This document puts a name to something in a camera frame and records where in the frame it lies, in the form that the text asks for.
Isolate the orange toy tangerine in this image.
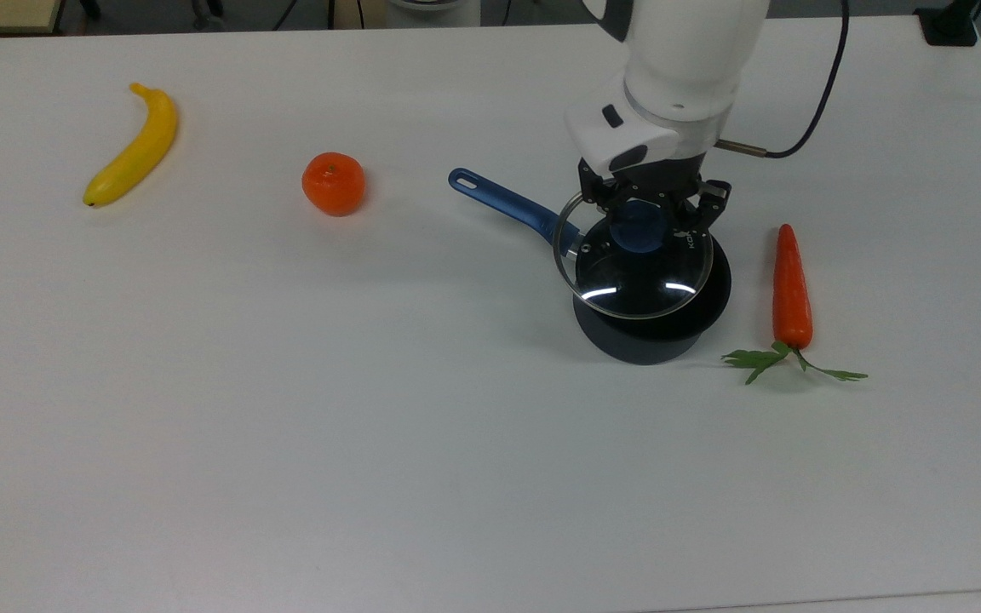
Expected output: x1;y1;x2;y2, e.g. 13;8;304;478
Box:
301;152;367;218

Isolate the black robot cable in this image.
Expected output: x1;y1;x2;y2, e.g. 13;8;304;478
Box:
714;0;851;161

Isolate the glass lid with blue knob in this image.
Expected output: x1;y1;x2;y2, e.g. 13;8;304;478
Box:
552;191;715;322

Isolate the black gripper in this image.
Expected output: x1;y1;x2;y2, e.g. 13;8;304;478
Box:
577;151;733;243

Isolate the black pole with table clamp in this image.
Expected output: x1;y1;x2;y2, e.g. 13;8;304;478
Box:
915;0;981;49

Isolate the orange toy carrot with leaves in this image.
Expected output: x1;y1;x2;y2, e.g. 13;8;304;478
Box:
720;224;869;386

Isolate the dark blue saucepan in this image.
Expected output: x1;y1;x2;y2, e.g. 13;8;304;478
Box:
447;167;733;366

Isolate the yellow toy banana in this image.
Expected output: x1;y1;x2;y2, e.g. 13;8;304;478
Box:
82;82;179;209

